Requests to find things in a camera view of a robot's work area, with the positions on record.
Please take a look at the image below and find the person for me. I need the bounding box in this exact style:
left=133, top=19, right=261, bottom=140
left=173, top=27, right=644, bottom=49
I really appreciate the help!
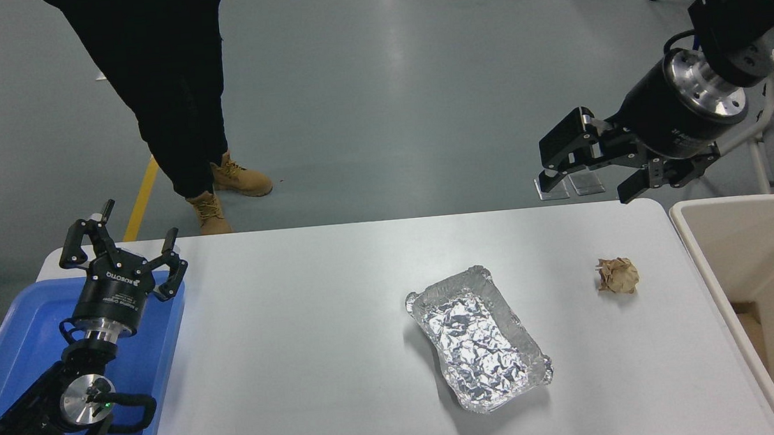
left=37, top=0, right=277, bottom=248

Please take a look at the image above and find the metal floor socket plate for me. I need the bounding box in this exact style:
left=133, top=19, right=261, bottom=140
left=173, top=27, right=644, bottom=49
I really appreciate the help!
left=535, top=175, right=571, bottom=202
left=569, top=168, right=607, bottom=197

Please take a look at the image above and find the crumpled tan paper ball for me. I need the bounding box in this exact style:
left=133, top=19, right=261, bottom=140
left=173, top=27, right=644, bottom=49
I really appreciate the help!
left=595, top=255, right=641, bottom=297

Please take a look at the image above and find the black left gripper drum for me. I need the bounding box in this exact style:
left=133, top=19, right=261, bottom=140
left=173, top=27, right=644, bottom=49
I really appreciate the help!
left=68, top=246, right=161, bottom=341

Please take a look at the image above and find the large pale plastic bin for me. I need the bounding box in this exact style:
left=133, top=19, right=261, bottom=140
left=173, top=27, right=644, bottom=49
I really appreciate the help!
left=669, top=193, right=774, bottom=435

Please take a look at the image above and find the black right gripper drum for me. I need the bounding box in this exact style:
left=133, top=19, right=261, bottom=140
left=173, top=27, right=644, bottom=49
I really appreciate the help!
left=608, top=50, right=734, bottom=165

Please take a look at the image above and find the blue plastic tray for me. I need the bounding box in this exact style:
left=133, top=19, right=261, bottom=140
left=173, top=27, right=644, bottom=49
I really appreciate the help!
left=0, top=267, right=199, bottom=435

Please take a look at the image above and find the foil tray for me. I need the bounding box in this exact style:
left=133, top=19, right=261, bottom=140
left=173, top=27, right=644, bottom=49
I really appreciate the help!
left=402, top=259, right=558, bottom=420

